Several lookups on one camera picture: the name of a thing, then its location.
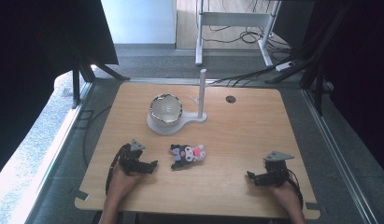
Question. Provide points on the black and pink plush toy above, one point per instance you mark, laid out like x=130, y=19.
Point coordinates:
x=188, y=155

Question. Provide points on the white bowl with dark rim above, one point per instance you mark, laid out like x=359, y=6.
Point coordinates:
x=165, y=109

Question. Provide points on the black tripod stand legs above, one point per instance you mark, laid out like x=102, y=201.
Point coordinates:
x=87, y=71

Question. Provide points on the dark round table grommet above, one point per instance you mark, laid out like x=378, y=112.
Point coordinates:
x=230, y=99

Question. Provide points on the person's left hand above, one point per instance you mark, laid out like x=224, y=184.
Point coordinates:
x=122, y=185

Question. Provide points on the person's right hand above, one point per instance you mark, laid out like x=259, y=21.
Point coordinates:
x=287, y=196

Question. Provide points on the white bowl with stand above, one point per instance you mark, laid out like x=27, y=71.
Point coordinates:
x=201, y=93

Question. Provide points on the white power strip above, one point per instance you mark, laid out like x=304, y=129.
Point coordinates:
x=284, y=66

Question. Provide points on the dark curtain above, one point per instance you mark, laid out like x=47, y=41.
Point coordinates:
x=40, y=77
x=354, y=77

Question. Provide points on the white metal desk frame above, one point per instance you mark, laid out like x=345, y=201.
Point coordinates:
x=233, y=18

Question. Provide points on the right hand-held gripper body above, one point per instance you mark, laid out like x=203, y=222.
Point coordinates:
x=277, y=169

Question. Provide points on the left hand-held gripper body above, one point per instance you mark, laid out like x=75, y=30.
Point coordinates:
x=130, y=157

